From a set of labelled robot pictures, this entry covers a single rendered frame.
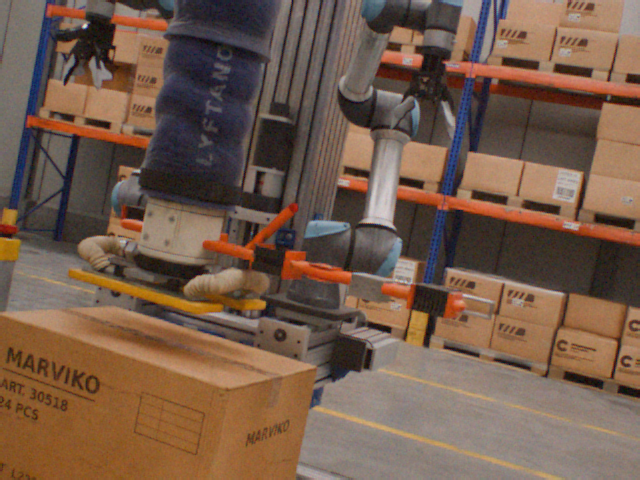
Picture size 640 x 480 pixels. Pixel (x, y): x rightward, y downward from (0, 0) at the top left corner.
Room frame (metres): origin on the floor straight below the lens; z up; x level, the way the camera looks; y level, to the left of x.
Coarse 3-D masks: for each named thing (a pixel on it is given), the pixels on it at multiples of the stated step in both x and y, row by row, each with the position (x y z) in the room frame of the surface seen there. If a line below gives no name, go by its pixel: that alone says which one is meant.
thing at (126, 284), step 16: (80, 272) 1.77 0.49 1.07; (96, 272) 1.78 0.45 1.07; (112, 272) 1.82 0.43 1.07; (112, 288) 1.73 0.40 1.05; (128, 288) 1.72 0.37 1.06; (144, 288) 1.72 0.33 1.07; (160, 288) 1.73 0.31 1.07; (176, 288) 1.72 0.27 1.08; (176, 304) 1.67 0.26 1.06; (192, 304) 1.65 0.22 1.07; (208, 304) 1.69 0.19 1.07
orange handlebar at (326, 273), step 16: (128, 224) 1.87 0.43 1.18; (208, 240) 1.79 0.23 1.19; (224, 240) 2.08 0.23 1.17; (240, 256) 1.75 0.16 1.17; (304, 272) 1.68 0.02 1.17; (320, 272) 1.67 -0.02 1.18; (336, 272) 1.66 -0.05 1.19; (384, 288) 1.61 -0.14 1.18; (400, 288) 1.60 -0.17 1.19; (464, 304) 1.57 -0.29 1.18
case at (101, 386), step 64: (0, 320) 1.79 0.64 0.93; (64, 320) 1.85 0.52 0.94; (128, 320) 2.00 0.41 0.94; (0, 384) 1.77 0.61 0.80; (64, 384) 1.70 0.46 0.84; (128, 384) 1.64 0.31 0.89; (192, 384) 1.58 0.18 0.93; (256, 384) 1.64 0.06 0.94; (0, 448) 1.76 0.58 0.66; (64, 448) 1.69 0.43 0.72; (128, 448) 1.63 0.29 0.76; (192, 448) 1.57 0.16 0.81; (256, 448) 1.69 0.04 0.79
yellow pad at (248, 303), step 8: (208, 296) 1.86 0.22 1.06; (216, 296) 1.85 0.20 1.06; (224, 296) 1.85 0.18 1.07; (232, 296) 1.85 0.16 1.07; (240, 296) 1.86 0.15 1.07; (248, 296) 1.89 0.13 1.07; (224, 304) 1.84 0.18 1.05; (232, 304) 1.83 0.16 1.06; (240, 304) 1.82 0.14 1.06; (248, 304) 1.83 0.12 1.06; (256, 304) 1.86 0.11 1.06; (264, 304) 1.90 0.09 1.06
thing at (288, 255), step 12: (252, 252) 1.72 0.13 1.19; (264, 252) 1.70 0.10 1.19; (276, 252) 1.69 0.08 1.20; (288, 252) 1.69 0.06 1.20; (300, 252) 1.74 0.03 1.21; (252, 264) 1.71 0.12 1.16; (264, 264) 1.70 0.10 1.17; (276, 264) 1.70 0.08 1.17; (288, 264) 1.70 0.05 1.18; (288, 276) 1.71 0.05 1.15; (300, 276) 1.76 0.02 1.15
